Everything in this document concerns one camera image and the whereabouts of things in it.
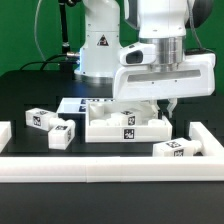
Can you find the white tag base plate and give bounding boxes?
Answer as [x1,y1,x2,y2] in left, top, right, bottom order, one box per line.
[57,98,112,114]

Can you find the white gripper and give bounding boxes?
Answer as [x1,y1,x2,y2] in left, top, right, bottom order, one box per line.
[112,42,216,117]

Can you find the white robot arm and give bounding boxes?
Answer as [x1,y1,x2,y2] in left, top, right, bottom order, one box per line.
[75,0,216,111]

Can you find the white square tabletop tray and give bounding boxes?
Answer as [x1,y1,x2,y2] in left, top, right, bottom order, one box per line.
[85,101,172,142]

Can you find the grey hanging cable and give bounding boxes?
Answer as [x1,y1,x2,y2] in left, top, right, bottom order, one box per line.
[33,0,48,63]

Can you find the black cables at base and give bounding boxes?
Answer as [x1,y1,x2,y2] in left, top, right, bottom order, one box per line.
[19,0,81,72]

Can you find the white U-shaped fence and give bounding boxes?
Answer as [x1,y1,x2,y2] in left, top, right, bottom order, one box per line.
[0,122,224,183]

